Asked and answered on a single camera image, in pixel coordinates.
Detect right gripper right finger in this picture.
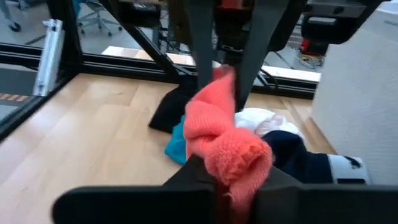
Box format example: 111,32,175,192
251,167,398,224

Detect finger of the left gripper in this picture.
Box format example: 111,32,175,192
234,0,292,112
185,0,219,91

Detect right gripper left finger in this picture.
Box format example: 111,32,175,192
52,154,219,224

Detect navy Puma briefs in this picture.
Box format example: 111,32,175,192
262,129,371,185

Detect teal garment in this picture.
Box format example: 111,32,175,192
164,114,189,166

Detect black garment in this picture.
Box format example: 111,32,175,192
148,83,200,135

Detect whitish pink garment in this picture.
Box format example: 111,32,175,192
234,107,305,140

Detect coral knit garment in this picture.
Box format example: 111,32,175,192
182,64,275,224

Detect white perforated plastic bin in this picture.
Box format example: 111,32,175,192
310,0,398,187

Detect office chair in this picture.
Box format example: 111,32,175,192
75,0,124,39
0,0,23,33

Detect silver metal bracket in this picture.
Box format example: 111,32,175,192
32,18,65,98

